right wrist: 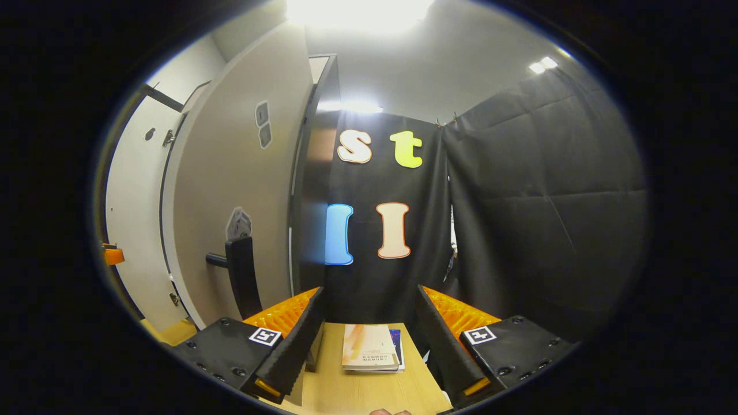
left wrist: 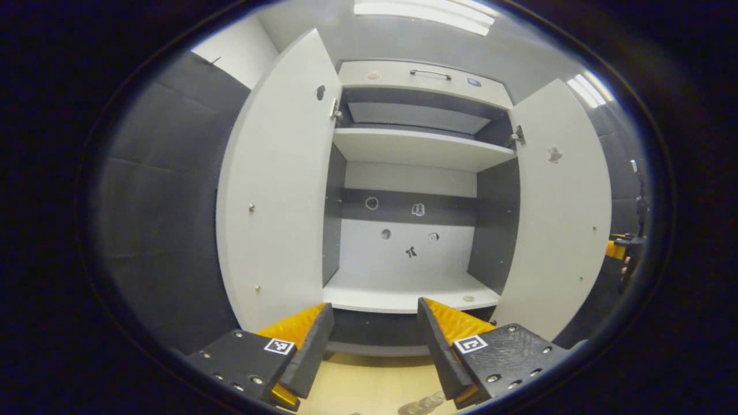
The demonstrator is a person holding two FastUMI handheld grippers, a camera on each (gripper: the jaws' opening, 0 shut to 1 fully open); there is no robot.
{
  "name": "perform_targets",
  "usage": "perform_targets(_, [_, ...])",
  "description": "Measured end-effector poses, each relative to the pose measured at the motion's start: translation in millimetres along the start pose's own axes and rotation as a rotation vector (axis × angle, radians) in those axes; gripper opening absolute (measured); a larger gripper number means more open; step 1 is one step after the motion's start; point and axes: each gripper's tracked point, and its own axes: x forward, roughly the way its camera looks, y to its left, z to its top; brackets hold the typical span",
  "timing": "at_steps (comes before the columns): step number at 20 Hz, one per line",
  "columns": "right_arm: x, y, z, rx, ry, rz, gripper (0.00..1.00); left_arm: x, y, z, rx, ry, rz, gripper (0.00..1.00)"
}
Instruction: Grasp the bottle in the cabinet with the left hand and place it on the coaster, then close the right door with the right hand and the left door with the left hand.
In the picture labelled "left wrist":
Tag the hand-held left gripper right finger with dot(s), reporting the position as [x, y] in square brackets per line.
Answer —
[441, 351]

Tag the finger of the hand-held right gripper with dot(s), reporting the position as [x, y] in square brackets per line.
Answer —
[614, 250]

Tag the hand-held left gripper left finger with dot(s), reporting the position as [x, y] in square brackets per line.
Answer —
[311, 357]

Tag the clear plastic bottle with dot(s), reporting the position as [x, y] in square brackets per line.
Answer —
[424, 403]

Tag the grey cabinet door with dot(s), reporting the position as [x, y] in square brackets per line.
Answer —
[559, 230]
[277, 202]

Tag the metal door hinge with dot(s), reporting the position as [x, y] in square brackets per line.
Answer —
[518, 135]
[335, 109]

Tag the ceiling light panel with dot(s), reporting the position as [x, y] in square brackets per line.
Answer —
[426, 14]
[589, 89]

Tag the black backdrop cloth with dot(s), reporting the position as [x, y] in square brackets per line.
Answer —
[161, 219]

